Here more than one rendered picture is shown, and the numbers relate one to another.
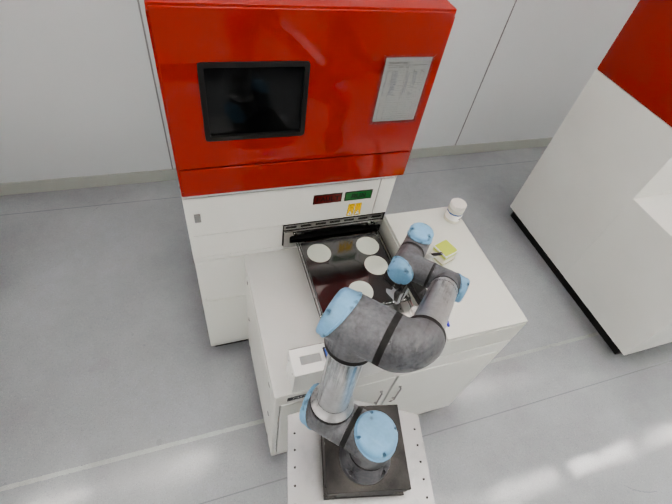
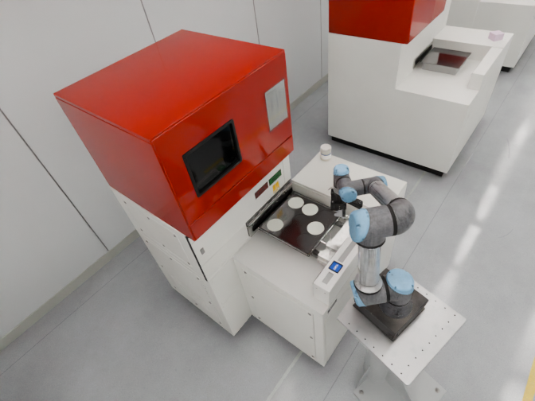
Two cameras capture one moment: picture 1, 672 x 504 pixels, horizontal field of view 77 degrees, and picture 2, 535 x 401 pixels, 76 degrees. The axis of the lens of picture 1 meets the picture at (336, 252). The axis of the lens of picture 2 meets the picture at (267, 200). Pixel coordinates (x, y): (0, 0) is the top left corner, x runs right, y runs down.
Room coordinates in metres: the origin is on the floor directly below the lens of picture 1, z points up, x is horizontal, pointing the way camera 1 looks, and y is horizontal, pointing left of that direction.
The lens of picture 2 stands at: (-0.17, 0.50, 2.48)
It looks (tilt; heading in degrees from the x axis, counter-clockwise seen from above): 45 degrees down; 342
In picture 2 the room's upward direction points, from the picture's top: 10 degrees counter-clockwise
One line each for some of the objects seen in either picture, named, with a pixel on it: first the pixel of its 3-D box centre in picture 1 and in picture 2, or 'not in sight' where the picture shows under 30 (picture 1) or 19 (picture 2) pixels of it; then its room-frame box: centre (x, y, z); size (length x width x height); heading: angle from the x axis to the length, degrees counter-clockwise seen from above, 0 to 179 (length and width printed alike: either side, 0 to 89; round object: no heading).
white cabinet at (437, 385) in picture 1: (357, 345); (322, 265); (1.00, -0.20, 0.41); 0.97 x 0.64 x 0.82; 116
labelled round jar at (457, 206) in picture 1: (455, 210); (326, 152); (1.41, -0.47, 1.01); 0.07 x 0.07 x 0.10
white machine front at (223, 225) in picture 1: (294, 214); (247, 212); (1.18, 0.19, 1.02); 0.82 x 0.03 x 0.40; 116
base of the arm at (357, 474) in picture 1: (367, 452); (396, 298); (0.37, -0.21, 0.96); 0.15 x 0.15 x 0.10
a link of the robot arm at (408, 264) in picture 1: (410, 266); (349, 188); (0.78, -0.22, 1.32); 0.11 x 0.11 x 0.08; 70
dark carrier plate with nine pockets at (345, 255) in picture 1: (351, 269); (300, 220); (1.06, -0.08, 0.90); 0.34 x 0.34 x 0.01; 26
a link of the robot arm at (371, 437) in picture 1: (371, 438); (397, 286); (0.37, -0.19, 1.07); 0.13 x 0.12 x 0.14; 70
